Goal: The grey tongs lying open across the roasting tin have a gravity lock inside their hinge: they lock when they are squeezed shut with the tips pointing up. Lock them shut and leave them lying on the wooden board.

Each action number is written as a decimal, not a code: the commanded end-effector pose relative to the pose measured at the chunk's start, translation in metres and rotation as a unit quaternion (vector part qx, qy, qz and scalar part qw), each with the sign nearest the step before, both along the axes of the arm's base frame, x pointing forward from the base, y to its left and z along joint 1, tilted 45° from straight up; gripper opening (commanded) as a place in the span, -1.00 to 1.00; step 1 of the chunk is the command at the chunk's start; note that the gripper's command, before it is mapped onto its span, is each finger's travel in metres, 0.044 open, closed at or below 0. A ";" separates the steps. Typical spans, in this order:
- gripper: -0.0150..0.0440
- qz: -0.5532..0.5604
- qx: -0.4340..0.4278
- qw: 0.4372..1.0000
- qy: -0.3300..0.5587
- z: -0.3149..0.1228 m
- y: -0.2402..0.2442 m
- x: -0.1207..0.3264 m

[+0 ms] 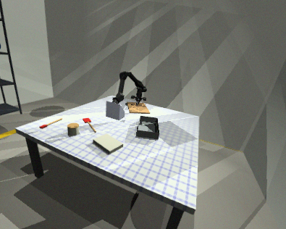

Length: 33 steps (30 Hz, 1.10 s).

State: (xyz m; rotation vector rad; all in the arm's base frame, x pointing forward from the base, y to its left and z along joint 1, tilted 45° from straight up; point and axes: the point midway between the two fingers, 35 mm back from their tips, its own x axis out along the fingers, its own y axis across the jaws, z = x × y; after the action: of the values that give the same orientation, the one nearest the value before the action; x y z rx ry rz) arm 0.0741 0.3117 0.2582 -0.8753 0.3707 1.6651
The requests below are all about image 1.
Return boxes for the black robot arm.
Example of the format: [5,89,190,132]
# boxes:
[112,71,147,104]

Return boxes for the pale cream flat rectangular block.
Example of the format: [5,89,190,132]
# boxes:
[93,134,123,154]

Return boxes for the light brown wooden board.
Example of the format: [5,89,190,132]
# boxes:
[127,102,150,114]

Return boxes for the grey cylinder with orange top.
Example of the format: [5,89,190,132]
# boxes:
[67,123,80,136]

